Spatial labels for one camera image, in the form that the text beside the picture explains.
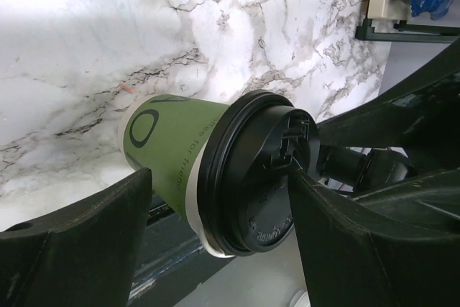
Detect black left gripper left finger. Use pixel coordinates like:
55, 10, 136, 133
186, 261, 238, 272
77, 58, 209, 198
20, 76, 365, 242
1, 168, 152, 306

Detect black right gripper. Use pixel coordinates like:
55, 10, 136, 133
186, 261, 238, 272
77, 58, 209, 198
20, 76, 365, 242
317, 42, 459, 192

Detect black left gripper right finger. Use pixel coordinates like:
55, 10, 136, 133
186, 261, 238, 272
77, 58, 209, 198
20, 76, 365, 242
289, 170, 459, 306

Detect green paper cup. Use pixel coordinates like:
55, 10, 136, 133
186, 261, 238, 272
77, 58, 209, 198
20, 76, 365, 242
118, 94, 229, 258

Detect black plastic cup lid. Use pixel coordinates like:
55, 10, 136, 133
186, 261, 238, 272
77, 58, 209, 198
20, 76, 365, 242
197, 90, 320, 256

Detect beige shelf rack black frame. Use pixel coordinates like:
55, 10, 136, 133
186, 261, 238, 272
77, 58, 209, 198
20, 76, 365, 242
355, 0, 459, 44

